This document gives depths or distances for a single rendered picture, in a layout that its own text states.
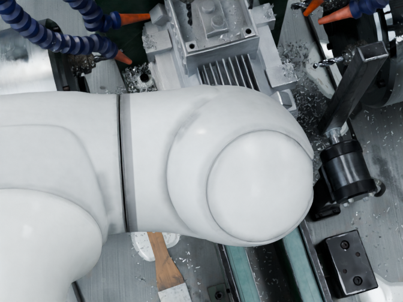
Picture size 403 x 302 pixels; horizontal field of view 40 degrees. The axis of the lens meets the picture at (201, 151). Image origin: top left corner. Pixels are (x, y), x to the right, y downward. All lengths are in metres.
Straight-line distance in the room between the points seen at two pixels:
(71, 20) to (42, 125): 0.83
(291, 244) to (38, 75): 0.45
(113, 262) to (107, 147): 0.66
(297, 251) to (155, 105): 0.55
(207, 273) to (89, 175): 0.66
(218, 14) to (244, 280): 0.40
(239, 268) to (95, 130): 0.55
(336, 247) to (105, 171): 0.65
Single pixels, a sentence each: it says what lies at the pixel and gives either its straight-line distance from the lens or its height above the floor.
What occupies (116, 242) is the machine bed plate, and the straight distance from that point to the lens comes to 1.02.
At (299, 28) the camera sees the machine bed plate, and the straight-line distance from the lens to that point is 1.15.
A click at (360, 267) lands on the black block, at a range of 0.96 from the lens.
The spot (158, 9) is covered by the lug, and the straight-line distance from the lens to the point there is 0.82.
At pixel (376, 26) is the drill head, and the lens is 0.80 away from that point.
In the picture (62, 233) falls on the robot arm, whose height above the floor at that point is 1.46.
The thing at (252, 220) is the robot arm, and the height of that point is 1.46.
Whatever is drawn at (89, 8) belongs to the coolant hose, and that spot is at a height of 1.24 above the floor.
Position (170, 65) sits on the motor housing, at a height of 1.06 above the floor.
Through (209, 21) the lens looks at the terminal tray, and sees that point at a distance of 0.77.
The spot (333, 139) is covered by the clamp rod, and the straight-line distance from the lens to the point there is 0.83.
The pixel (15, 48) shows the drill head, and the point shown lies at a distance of 0.76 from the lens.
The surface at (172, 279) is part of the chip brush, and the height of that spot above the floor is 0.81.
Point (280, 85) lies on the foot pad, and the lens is 0.79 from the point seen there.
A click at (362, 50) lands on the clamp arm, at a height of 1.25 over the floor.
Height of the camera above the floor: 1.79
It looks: 73 degrees down
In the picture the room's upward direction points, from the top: 5 degrees counter-clockwise
